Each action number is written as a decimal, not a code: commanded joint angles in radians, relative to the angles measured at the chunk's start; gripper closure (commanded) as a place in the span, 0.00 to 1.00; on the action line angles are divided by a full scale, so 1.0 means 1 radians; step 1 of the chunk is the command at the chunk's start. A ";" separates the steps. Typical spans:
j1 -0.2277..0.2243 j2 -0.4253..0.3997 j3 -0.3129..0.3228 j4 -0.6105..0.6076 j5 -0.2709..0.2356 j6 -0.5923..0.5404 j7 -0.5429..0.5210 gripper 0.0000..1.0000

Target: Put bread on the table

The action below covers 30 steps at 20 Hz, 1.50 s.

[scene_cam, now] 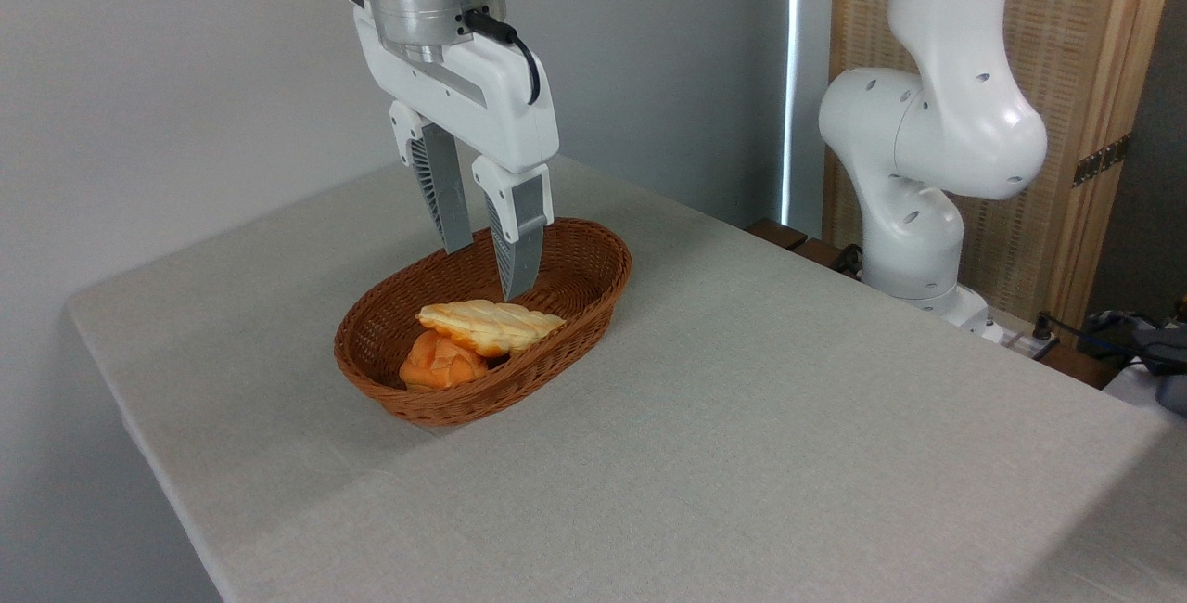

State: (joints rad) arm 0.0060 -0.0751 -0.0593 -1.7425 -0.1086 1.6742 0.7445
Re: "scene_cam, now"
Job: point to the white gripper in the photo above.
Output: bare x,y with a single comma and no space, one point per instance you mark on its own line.
482,97

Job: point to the long pale braided bread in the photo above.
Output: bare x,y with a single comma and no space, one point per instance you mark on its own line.
487,325

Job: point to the round orange bread roll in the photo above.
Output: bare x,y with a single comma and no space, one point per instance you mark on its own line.
440,364

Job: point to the brown wicker basket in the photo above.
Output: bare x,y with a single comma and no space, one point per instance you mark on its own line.
566,343

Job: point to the dark wooden robot platform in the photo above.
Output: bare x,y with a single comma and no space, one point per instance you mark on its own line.
779,234

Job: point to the grey tablecloth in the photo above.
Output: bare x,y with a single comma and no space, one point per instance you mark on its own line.
742,445

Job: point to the metal screen hinge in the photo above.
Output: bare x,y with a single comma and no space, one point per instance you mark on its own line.
1101,160

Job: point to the bamboo folding screen wooden frame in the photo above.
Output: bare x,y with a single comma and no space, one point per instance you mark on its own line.
1066,28

